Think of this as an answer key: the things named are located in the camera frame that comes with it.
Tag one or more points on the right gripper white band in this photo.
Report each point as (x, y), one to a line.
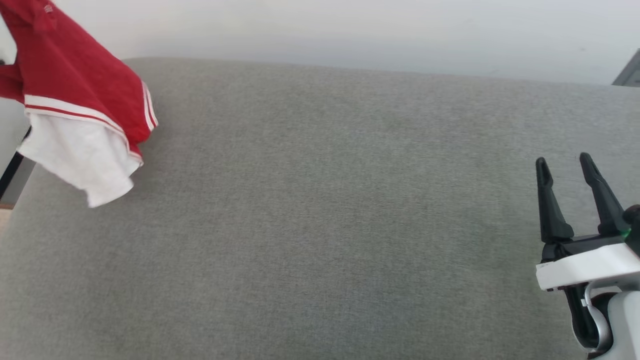
(585, 265)

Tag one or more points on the red and white basketball jersey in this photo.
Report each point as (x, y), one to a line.
(65, 75)

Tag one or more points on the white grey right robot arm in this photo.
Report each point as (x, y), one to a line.
(625, 325)

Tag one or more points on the grey angled board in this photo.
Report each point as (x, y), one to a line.
(630, 74)

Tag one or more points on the black framed panel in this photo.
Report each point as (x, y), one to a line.
(11, 172)

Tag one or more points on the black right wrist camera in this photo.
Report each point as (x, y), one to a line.
(634, 225)

